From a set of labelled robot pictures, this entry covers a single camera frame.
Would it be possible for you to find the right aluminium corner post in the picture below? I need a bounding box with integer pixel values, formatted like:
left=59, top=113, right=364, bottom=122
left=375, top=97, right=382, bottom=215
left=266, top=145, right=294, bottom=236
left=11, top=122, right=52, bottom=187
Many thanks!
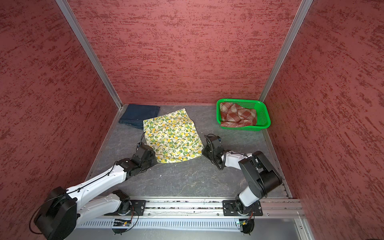
left=259, top=0, right=313, bottom=102

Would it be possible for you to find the base connector board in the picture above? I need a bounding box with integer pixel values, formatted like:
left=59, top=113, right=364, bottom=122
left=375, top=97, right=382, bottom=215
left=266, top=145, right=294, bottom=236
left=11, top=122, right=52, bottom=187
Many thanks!
left=112, top=219, right=132, bottom=235
left=238, top=219, right=255, bottom=235

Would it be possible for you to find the reddish brown skirt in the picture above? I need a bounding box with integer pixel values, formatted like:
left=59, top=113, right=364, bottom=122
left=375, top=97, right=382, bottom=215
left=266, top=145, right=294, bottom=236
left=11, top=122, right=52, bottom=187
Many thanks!
left=220, top=103, right=258, bottom=128

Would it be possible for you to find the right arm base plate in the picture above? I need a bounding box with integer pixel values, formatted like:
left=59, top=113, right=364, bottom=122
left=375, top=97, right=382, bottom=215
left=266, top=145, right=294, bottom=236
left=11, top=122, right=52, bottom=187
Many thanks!
left=222, top=200, right=263, bottom=217

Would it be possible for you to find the aluminium front rail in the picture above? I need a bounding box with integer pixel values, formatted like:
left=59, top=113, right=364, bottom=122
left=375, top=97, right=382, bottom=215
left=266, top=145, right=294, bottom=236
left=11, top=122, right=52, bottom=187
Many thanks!
left=62, top=197, right=305, bottom=218

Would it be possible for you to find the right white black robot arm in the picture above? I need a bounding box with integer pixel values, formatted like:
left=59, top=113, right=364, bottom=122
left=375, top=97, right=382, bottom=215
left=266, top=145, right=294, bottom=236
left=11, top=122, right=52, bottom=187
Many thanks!
left=202, top=134, right=283, bottom=216

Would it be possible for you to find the right base connector board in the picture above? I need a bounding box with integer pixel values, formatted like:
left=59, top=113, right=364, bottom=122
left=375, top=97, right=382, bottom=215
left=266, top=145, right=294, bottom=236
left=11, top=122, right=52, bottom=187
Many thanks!
left=238, top=219, right=255, bottom=235

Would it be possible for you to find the slotted cable duct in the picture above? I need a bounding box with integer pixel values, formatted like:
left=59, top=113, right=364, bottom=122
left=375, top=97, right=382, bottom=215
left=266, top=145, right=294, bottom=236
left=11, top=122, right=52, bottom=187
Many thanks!
left=78, top=218, right=240, bottom=232

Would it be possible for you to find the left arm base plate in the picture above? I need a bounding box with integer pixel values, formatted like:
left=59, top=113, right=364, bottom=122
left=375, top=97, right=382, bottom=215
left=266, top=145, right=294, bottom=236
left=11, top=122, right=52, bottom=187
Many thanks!
left=105, top=200, right=147, bottom=217

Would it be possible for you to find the left base connector board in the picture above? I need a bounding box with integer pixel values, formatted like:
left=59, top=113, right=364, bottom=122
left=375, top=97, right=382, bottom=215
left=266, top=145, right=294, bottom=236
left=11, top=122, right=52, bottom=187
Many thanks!
left=112, top=219, right=132, bottom=235

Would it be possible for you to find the aluminium corner post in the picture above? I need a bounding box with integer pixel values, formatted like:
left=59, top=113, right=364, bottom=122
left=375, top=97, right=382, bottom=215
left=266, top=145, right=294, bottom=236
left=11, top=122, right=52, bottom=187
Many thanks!
left=259, top=0, right=313, bottom=102
left=56, top=0, right=124, bottom=110

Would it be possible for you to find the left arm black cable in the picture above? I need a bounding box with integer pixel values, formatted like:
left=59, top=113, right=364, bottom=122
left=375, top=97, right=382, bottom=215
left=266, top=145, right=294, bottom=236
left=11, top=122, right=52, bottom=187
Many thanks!
left=29, top=131, right=148, bottom=235

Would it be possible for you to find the left aluminium corner post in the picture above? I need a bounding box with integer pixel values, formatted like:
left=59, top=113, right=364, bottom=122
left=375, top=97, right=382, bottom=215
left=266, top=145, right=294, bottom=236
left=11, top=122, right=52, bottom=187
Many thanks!
left=56, top=0, right=124, bottom=110

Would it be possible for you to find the green plastic basket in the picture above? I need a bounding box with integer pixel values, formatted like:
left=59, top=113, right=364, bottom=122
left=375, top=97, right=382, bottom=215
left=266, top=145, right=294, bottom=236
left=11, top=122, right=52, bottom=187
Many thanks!
left=216, top=99, right=271, bottom=132

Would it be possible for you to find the yellow floral skirt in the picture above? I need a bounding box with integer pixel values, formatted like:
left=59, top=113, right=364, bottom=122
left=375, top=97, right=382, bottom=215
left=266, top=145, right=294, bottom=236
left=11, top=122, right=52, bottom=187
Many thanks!
left=143, top=109, right=204, bottom=164

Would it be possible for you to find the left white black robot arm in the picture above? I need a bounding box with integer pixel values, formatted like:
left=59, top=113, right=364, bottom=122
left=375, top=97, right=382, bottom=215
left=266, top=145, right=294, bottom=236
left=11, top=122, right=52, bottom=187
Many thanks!
left=29, top=143, right=156, bottom=240

